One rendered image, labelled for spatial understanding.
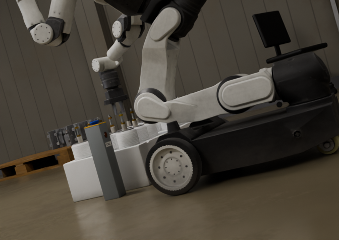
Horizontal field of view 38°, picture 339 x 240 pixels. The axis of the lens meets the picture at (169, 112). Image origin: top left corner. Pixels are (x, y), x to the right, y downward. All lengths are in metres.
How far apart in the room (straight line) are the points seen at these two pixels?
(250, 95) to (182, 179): 0.39
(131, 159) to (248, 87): 0.64
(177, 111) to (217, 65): 3.53
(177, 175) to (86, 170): 0.63
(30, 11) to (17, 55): 4.70
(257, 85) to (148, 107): 0.43
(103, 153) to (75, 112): 4.18
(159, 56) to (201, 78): 3.55
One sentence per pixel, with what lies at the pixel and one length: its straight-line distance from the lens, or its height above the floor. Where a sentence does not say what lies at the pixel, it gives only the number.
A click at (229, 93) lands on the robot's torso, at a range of 1.82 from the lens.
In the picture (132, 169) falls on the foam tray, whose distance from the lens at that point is 2.16.
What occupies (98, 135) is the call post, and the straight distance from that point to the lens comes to 2.05.
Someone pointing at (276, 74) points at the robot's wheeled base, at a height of 0.31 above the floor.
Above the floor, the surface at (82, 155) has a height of 0.20.
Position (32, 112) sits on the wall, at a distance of 6.59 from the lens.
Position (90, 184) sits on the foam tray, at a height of 0.06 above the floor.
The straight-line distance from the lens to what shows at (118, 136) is 2.19.
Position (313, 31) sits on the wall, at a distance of 5.22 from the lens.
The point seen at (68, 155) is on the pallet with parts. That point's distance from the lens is 4.97.
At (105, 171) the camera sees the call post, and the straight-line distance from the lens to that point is 2.07.
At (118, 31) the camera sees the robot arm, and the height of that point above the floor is 0.69.
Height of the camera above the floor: 0.32
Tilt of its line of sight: 1 degrees down
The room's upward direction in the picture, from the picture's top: 16 degrees counter-clockwise
